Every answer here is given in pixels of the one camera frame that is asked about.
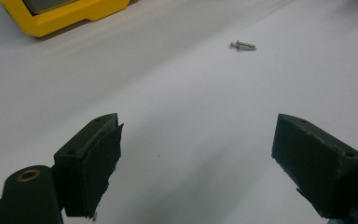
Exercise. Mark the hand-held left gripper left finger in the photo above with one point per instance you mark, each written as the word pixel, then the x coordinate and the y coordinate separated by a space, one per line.
pixel 87 168

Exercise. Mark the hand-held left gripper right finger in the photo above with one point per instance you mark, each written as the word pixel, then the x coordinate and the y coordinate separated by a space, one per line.
pixel 317 165

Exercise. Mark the silver screw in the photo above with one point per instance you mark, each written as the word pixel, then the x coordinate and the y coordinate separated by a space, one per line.
pixel 244 48
pixel 245 44

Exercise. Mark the yellow organizer case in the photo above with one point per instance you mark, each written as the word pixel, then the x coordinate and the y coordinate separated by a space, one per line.
pixel 74 15

